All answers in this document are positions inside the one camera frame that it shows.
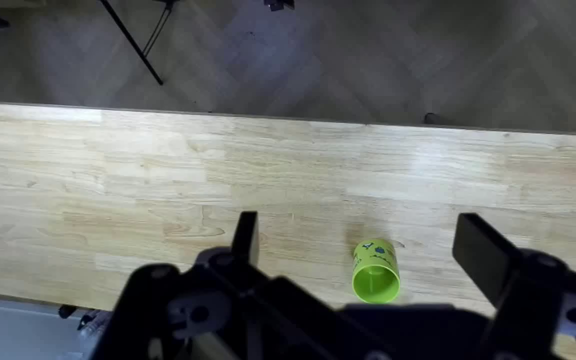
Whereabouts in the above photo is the grey flat panel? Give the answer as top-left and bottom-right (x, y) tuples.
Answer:
(0, 296), (112, 360)

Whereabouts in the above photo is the black tripod stand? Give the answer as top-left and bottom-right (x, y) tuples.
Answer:
(98, 0), (177, 88)

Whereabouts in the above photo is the green plastic mug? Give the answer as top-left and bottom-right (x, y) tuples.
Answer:
(349, 239), (403, 306)

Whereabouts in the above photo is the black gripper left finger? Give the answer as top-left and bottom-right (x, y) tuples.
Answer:
(230, 211), (262, 270)

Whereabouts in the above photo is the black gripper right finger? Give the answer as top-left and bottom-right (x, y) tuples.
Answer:
(449, 212), (523, 311)

